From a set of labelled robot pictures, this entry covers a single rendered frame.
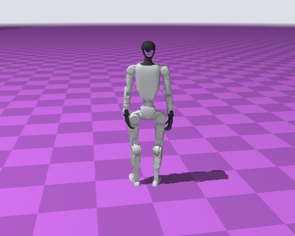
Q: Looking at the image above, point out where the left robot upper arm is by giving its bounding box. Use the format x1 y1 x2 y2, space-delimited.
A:
126 65 136 94

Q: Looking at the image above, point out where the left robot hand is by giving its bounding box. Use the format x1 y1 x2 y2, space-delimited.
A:
123 109 134 129

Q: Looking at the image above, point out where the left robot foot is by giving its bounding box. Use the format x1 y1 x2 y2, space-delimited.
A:
129 173 141 187

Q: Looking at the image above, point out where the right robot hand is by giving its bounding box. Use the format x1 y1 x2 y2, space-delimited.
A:
164 110 174 131

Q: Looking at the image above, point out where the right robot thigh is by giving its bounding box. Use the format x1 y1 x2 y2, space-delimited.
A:
152 110 166 155

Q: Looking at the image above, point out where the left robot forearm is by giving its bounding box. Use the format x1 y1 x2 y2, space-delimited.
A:
122 87 131 114

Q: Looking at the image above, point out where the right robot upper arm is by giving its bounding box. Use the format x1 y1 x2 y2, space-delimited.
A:
159 65 171 95

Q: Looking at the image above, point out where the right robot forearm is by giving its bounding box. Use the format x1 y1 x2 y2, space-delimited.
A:
165 88 175 114

